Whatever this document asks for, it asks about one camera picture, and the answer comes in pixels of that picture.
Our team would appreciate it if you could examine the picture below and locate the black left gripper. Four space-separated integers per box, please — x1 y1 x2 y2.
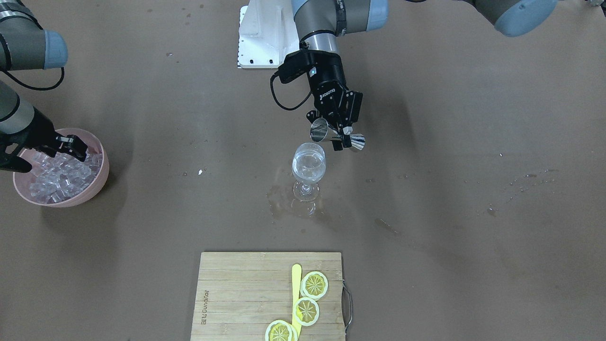
303 50 363 151

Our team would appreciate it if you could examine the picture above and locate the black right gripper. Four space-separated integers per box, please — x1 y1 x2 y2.
14 108 88 162

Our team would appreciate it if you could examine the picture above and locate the steel cocktail jigger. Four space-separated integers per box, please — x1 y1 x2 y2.
310 118 366 151

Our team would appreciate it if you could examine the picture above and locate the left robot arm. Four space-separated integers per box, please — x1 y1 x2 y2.
270 0 558 151

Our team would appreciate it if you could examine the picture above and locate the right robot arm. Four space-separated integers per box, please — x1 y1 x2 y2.
0 0 88 173

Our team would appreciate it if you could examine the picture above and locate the clear wine glass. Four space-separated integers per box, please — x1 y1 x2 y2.
292 143 327 202

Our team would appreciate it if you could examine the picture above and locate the pile of clear ice cubes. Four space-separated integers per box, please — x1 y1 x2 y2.
28 147 104 204

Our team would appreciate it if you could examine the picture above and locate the pink bowl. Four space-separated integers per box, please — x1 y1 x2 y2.
13 128 109 207

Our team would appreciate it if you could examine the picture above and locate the lemon slice far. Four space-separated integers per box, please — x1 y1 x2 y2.
300 270 329 301

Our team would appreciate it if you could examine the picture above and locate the lemon slice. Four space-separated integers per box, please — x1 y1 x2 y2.
300 270 329 301
264 320 298 341
293 296 320 326

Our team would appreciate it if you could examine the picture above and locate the lemon slice middle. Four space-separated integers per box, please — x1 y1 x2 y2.
293 296 320 326

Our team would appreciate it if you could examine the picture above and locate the bamboo cutting board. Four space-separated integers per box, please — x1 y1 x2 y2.
190 251 347 341

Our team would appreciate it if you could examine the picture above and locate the lemon slice near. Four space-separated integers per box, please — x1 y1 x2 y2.
264 320 298 341

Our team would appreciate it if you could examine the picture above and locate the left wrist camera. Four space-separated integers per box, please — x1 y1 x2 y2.
277 49 314 84

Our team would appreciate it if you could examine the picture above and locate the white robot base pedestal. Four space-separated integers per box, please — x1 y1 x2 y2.
237 0 300 69

